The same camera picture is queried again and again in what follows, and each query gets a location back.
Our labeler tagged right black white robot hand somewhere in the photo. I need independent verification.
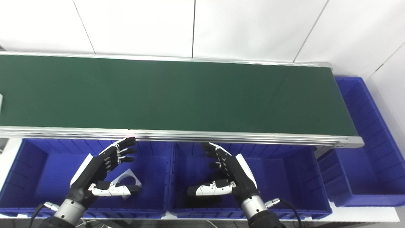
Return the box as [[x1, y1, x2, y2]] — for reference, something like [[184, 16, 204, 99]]
[[187, 142, 260, 209]]

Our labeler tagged blue plastic bin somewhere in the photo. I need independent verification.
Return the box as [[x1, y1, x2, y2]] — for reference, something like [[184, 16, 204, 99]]
[[0, 138, 174, 219], [168, 141, 333, 220], [317, 76, 405, 208]]

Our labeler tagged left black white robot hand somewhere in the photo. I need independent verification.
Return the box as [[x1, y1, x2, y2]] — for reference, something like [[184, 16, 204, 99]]
[[65, 137, 141, 209]]

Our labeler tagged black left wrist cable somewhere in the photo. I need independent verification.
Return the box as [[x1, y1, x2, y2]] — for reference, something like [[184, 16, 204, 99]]
[[28, 202, 60, 228]]

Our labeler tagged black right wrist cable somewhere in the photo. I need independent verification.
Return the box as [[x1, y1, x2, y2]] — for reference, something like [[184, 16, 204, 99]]
[[265, 198, 304, 228]]

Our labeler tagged green conveyor belt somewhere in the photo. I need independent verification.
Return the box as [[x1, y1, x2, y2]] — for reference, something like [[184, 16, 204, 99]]
[[0, 54, 358, 136], [0, 51, 365, 149]]

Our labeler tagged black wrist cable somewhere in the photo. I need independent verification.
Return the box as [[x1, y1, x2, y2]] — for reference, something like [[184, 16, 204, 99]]
[[265, 198, 304, 228], [28, 202, 60, 228]]

